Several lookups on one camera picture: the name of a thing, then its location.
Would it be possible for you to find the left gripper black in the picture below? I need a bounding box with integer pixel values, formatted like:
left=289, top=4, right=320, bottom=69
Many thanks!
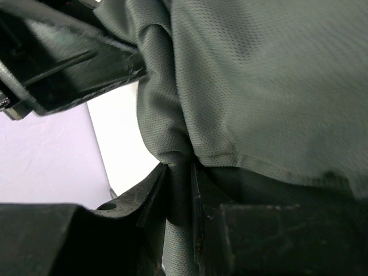
left=1, top=5, right=145, bottom=121

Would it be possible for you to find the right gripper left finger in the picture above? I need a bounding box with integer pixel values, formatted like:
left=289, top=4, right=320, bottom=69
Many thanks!
left=94, top=164, right=168, bottom=275

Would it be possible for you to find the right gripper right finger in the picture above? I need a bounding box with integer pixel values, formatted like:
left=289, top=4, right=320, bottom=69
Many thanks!
left=191, top=163, right=239, bottom=265

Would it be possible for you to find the dark grey t shirt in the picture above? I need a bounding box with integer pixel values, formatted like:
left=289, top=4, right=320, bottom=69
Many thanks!
left=95, top=1, right=367, bottom=275

